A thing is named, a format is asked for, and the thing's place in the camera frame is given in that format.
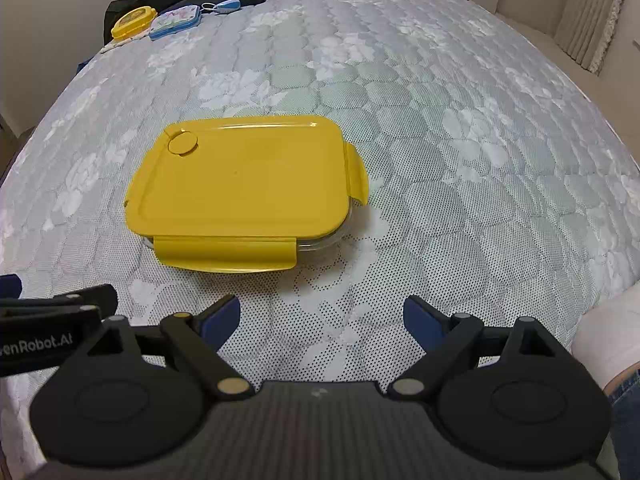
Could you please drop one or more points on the small yellow lidded container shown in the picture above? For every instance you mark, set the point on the small yellow lidded container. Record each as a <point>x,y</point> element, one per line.
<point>133,22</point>

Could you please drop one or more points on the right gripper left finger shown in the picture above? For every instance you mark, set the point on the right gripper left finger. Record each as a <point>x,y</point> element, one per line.
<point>195,340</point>

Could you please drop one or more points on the beige curtain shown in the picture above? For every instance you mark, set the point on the beige curtain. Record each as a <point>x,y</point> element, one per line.
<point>582,29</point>

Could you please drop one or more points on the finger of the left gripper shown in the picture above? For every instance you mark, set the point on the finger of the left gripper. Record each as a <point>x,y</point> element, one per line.
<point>104,297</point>
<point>10,286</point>

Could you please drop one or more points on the yellow plastic container lid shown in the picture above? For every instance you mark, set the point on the yellow plastic container lid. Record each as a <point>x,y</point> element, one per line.
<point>245,176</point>

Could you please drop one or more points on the clear glass divided container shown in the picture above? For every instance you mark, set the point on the clear glass divided container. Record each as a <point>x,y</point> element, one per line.
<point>192,245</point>

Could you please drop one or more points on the small blue pouch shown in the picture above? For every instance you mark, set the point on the small blue pouch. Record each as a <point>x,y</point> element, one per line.
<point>223,7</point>

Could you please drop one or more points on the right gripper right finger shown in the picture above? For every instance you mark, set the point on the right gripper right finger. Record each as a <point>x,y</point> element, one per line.
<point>448,343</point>

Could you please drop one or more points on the white sock foot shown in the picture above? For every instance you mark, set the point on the white sock foot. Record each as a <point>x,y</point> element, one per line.
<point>607,339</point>

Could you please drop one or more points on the blue jeans leg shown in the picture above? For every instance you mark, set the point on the blue jeans leg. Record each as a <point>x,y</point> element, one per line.
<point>625,431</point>

